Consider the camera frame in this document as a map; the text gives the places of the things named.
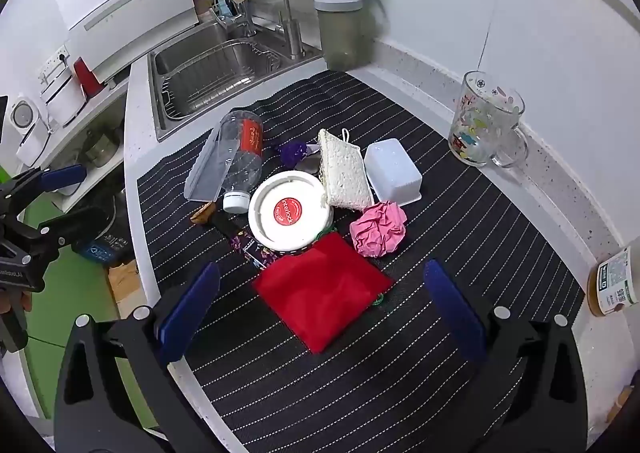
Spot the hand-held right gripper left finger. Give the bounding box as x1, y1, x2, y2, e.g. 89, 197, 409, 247
52, 260, 223, 453

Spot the person's left hand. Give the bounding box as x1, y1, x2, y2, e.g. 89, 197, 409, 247
0, 289, 34, 316

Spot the white dishwasher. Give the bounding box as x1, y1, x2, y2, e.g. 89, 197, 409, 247
52, 0, 198, 81

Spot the wire sink rack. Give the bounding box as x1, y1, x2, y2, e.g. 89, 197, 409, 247
160, 46, 281, 116

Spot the gray shaker bottle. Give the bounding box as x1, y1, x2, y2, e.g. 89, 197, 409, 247
312, 0, 376, 71

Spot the gray round pad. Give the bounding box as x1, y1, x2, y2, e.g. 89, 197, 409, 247
294, 157, 322, 178

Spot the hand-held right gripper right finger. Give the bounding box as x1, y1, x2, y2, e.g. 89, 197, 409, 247
422, 259, 588, 453

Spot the red cloth pouch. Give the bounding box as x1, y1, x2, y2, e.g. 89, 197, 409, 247
251, 232, 396, 355

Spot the pink paper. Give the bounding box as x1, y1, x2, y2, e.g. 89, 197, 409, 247
349, 202, 408, 258

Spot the clear plastic bottle red label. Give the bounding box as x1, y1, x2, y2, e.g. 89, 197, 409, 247
217, 109, 266, 214

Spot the printed glass mug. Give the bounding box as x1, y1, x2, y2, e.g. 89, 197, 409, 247
448, 70, 529, 169

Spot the purple wrapper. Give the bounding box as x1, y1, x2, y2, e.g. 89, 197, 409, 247
277, 140, 308, 169

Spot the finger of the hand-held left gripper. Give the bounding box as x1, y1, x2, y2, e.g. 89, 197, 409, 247
19, 206, 111, 256
0, 164, 89, 221

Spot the pale blue hanging holder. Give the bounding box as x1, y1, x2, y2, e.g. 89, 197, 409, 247
212, 0, 240, 25

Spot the red cup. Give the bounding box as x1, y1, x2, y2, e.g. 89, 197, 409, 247
73, 57, 105, 98

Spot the labelled glass jar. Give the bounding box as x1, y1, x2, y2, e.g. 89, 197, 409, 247
586, 245, 640, 318

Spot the white plastic box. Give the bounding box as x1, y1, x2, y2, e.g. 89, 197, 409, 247
364, 138, 423, 206

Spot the white device with round dial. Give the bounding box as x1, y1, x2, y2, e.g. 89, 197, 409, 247
10, 94, 50, 166

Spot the clear plastic tray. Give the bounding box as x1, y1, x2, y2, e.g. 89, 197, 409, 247
184, 126, 236, 204

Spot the white shelf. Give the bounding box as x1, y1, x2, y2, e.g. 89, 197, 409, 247
15, 78, 132, 214

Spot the stainless steel sink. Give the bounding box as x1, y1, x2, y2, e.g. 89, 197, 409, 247
147, 23, 326, 141

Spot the black white-striped mat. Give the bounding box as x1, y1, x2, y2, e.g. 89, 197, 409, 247
135, 70, 587, 453

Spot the wall power outlet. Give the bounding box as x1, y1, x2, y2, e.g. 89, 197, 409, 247
39, 46, 71, 81

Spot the cardboard box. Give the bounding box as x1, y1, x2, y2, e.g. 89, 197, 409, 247
107, 260, 147, 306

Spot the white countertop appliance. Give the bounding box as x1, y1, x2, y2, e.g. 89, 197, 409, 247
40, 67, 88, 126

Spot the metal pot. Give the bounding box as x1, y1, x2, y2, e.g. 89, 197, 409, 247
80, 130, 121, 169

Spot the white round lid red label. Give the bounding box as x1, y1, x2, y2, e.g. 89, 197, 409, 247
247, 170, 335, 255

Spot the beige loofah sponge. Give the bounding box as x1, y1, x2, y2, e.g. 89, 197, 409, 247
317, 129, 375, 211

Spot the black trash bin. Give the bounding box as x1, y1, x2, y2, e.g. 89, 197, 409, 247
72, 188, 138, 269

